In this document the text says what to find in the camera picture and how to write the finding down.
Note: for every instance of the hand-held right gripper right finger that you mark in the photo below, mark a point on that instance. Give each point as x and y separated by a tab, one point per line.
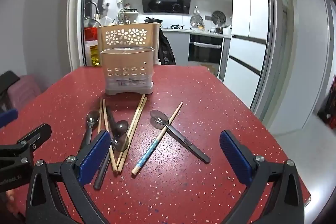
236	158

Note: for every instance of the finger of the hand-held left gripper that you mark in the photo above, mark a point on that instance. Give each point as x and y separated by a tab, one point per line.
8	117
36	136

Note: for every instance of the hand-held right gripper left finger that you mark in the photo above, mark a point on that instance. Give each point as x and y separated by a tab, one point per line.
95	158

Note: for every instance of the beige plastic utensil holder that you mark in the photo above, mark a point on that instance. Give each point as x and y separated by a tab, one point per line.
126	61

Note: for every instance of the person's left hand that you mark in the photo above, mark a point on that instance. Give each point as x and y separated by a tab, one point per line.
11	197

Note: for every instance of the yellow foil bag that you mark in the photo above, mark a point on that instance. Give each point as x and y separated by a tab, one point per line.
95	54

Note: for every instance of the red and black box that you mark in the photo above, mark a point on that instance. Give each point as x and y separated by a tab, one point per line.
328	108

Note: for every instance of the black built-in oven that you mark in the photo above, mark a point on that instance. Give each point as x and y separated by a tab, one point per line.
204	53

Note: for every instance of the kitchen counter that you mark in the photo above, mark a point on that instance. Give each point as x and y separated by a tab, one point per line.
199	31

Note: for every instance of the beige flower-pattern plastic cart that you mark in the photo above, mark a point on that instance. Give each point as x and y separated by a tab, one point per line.
131	27

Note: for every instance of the round metal steamer rack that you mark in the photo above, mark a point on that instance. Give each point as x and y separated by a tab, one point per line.
218	17

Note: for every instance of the kitchen faucet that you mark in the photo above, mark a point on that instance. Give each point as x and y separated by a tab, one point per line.
92	3

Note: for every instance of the white refrigerator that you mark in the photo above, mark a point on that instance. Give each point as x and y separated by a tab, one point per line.
249	16

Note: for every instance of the hanging metal strainer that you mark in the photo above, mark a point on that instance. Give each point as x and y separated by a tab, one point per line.
196	21

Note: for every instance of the gas stove burner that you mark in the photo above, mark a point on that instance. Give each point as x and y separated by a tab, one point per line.
177	27

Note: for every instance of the white spice rack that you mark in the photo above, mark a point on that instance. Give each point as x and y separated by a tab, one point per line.
127	16

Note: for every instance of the black wok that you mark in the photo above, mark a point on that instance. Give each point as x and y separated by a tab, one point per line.
153	20

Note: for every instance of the black range hood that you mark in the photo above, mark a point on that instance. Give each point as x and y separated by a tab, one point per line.
165	3

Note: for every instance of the grey sliding door frame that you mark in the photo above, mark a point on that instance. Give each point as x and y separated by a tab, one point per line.
275	29

